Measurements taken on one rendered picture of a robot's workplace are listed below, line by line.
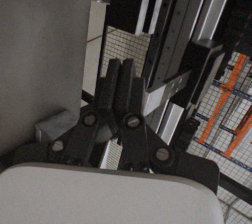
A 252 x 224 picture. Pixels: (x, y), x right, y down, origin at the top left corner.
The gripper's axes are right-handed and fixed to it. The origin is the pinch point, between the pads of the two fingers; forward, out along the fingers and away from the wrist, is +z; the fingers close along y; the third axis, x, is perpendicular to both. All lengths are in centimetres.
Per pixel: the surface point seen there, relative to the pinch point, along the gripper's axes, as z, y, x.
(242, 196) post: 11, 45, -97
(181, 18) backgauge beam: 26.9, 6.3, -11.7
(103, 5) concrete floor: 131, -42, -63
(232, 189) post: 14, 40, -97
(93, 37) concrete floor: 115, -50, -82
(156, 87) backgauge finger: 7.4, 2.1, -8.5
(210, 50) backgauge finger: 17.7, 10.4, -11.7
